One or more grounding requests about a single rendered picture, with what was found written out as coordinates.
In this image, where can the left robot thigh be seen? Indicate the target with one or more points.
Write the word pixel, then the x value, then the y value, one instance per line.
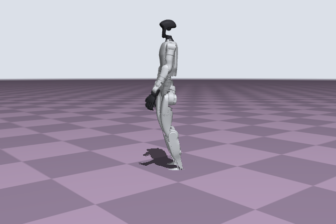
pixel 166 112

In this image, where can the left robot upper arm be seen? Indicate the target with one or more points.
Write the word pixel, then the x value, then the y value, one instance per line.
pixel 170 50

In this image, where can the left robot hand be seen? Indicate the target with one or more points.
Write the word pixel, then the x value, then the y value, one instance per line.
pixel 151 99

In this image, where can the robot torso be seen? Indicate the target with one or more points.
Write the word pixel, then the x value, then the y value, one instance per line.
pixel 168 85

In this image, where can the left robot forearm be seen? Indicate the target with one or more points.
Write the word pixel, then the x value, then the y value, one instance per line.
pixel 163 77

